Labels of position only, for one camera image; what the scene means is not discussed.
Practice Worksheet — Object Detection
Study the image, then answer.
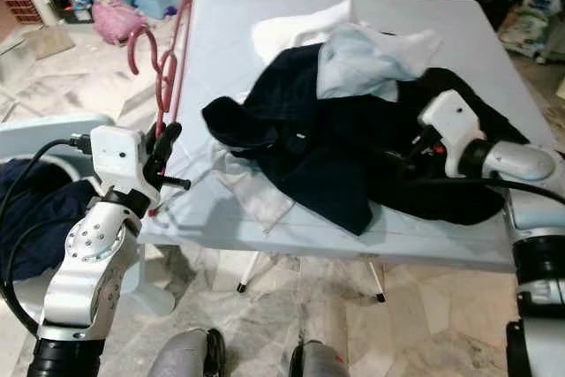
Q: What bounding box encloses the navy blue garment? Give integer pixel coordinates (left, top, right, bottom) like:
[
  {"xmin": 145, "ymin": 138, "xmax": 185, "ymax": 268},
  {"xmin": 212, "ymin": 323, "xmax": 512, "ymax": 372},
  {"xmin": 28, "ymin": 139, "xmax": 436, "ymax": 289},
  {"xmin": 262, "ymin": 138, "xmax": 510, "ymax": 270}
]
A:
[
  {"xmin": 201, "ymin": 41, "xmax": 433, "ymax": 237},
  {"xmin": 0, "ymin": 158, "xmax": 94, "ymax": 283}
]

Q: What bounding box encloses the light blue plastic chair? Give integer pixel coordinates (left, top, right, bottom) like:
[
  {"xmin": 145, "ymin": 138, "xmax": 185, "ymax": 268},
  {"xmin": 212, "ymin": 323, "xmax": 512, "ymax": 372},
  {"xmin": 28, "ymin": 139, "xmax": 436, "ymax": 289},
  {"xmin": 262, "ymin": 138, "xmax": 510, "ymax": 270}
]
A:
[{"xmin": 0, "ymin": 115, "xmax": 177, "ymax": 318}]

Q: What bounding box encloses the pink plastic clothes hanger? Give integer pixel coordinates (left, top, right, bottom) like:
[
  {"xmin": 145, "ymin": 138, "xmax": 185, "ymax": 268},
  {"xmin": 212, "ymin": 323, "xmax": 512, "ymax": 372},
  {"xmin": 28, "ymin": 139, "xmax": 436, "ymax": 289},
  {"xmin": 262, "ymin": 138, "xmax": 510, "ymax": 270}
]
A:
[{"xmin": 126, "ymin": 0, "xmax": 197, "ymax": 219}]

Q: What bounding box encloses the white plastic bag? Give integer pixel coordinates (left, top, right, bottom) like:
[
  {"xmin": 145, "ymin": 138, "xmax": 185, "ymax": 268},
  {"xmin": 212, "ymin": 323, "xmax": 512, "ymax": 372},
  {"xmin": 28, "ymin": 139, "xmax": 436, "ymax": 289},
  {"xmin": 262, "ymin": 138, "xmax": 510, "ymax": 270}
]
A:
[{"xmin": 499, "ymin": 2, "xmax": 565, "ymax": 60}]

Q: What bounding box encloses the white crumpled garment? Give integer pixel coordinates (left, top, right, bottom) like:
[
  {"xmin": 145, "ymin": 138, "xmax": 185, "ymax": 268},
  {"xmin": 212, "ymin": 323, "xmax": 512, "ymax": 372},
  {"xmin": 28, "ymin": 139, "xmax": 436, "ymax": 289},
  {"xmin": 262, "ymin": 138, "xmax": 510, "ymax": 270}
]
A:
[{"xmin": 252, "ymin": 0, "xmax": 354, "ymax": 65}]

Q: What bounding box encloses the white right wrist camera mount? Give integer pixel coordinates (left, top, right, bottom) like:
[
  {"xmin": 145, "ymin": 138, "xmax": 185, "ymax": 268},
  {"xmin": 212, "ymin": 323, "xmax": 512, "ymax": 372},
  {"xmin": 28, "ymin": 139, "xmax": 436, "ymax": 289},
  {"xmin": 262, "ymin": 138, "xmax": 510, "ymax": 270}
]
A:
[{"xmin": 418, "ymin": 90, "xmax": 485, "ymax": 179}]

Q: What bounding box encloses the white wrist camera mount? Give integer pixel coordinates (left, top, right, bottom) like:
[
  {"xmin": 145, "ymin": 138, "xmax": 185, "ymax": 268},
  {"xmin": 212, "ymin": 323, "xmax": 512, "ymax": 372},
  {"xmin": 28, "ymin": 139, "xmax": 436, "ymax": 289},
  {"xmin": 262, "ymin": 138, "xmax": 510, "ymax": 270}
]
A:
[
  {"xmin": 418, "ymin": 90, "xmax": 485, "ymax": 179},
  {"xmin": 90, "ymin": 125, "xmax": 147, "ymax": 197}
]

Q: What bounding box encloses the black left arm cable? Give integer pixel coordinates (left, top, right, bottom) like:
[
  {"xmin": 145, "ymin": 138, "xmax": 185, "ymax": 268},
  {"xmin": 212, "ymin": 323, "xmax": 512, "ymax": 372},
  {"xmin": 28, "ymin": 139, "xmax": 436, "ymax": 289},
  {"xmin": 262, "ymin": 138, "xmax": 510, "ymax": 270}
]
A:
[{"xmin": 0, "ymin": 134, "xmax": 98, "ymax": 338}]

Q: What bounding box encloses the pink bag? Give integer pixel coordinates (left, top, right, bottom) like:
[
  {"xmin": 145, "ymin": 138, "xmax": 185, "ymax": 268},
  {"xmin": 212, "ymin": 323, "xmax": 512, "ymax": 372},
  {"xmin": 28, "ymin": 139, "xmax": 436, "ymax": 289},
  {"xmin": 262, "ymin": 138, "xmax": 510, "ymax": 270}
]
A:
[{"xmin": 95, "ymin": 0, "xmax": 149, "ymax": 45}]

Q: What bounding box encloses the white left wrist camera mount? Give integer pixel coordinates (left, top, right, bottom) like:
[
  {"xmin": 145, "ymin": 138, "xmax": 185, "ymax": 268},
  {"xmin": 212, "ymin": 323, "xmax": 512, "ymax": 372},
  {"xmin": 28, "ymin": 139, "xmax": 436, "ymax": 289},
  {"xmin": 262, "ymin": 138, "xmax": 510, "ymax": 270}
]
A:
[{"xmin": 90, "ymin": 125, "xmax": 147, "ymax": 197}]

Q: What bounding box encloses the grey robot leg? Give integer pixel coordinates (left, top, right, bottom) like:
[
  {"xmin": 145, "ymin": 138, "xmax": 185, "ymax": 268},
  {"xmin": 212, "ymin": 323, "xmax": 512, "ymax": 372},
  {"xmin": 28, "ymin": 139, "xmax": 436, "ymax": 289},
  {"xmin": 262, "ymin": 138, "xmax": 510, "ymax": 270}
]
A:
[
  {"xmin": 290, "ymin": 340, "xmax": 354, "ymax": 377},
  {"xmin": 148, "ymin": 328, "xmax": 226, "ymax": 377}
]

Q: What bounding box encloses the grey left robot leg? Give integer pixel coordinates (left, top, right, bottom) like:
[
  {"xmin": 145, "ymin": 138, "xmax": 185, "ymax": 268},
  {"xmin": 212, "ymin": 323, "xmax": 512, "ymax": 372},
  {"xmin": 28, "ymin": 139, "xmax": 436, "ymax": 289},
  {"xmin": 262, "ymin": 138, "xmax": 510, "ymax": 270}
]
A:
[{"xmin": 148, "ymin": 328, "xmax": 226, "ymax": 377}]

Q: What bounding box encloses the grey right robot leg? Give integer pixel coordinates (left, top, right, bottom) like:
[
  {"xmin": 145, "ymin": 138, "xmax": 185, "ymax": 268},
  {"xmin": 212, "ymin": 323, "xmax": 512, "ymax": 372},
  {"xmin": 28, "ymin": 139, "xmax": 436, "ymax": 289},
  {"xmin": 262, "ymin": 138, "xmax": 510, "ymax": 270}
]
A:
[{"xmin": 290, "ymin": 340, "xmax": 354, "ymax": 377}]

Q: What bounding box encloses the light grey garment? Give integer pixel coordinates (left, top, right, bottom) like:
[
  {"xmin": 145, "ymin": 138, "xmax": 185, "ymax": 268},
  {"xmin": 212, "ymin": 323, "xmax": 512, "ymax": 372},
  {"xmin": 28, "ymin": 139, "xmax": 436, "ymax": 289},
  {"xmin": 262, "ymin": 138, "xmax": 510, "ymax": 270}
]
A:
[{"xmin": 316, "ymin": 22, "xmax": 444, "ymax": 100}]

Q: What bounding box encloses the beige floor mat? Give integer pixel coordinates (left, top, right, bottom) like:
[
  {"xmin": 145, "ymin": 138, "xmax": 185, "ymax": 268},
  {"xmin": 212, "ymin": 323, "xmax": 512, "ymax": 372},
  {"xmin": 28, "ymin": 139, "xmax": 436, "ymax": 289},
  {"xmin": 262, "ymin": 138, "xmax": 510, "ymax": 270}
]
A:
[{"xmin": 31, "ymin": 26, "xmax": 85, "ymax": 60}]

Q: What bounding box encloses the grey round laundry bin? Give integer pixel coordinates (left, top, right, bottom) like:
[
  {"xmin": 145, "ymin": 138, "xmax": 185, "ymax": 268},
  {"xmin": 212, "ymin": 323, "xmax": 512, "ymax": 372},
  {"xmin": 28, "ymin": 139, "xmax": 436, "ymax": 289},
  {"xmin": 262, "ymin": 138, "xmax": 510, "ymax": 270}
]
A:
[{"xmin": 0, "ymin": 152, "xmax": 109, "ymax": 307}]

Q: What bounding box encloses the light blue folding table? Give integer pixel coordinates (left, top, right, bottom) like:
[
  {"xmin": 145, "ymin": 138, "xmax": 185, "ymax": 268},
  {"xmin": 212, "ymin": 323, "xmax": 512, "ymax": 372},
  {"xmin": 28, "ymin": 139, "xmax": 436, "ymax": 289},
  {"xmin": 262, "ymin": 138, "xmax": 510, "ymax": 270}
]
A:
[{"xmin": 141, "ymin": 0, "xmax": 535, "ymax": 304}]

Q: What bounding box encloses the black garment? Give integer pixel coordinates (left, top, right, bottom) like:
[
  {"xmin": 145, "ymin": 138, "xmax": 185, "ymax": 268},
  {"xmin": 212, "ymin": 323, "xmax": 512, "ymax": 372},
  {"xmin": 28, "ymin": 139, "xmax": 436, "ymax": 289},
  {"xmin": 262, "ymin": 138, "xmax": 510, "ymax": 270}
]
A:
[{"xmin": 371, "ymin": 68, "xmax": 509, "ymax": 226}]

